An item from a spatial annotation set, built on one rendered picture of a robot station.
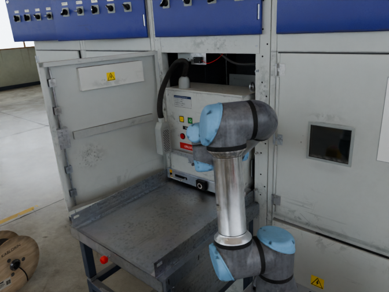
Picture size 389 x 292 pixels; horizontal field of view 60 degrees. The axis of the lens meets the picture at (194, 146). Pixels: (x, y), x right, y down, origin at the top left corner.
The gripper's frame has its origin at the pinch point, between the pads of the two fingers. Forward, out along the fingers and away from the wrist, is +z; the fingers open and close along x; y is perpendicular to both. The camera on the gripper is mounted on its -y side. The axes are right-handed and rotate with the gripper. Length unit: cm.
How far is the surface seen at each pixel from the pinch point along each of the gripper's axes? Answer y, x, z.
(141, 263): -12, -51, -46
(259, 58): 17.3, 32.4, -6.1
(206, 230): 5.7, -41.1, -24.7
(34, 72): -966, 104, 692
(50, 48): -155, 48, 37
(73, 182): -70, -32, -24
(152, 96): -47, 15, 12
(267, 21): 21, 46, -11
